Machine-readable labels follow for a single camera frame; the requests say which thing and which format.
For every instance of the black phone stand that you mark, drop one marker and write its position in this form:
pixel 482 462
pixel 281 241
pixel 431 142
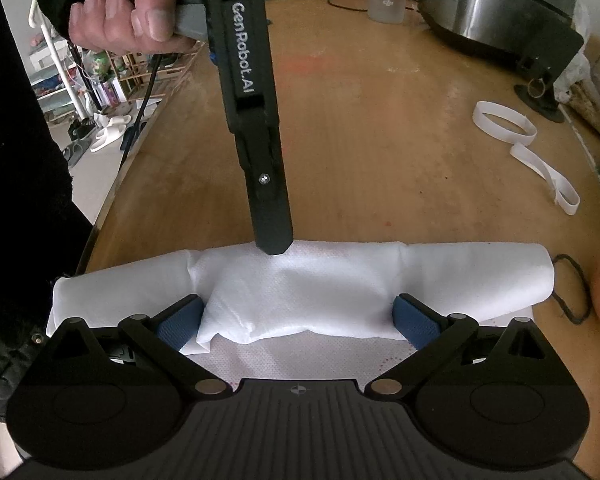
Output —
pixel 555 50

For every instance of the folded white band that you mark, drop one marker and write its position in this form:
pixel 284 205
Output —
pixel 520 154

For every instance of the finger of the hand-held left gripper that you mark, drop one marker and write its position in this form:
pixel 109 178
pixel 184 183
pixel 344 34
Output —
pixel 272 220

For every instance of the white band loop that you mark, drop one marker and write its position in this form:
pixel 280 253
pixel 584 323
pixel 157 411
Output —
pixel 481 125

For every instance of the white shopping bag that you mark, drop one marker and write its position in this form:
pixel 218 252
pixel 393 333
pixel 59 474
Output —
pixel 305 285

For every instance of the person's dark jacket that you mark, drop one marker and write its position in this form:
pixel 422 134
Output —
pixel 10 210

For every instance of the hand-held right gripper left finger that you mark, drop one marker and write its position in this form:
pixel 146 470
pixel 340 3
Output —
pixel 180 327

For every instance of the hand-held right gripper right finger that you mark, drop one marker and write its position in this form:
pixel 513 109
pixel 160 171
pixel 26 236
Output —
pixel 415 327

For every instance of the pair of white slippers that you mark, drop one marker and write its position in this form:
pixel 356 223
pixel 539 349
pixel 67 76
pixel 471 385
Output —
pixel 107 132

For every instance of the wooden shoe rack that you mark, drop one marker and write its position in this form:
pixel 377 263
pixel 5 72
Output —
pixel 125 67

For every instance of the silver rice cooker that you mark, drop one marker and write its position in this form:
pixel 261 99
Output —
pixel 490 15

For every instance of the white plastic bag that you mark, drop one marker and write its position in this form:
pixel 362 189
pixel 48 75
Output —
pixel 575 82

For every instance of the white metal rack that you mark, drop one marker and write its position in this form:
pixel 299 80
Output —
pixel 60 55

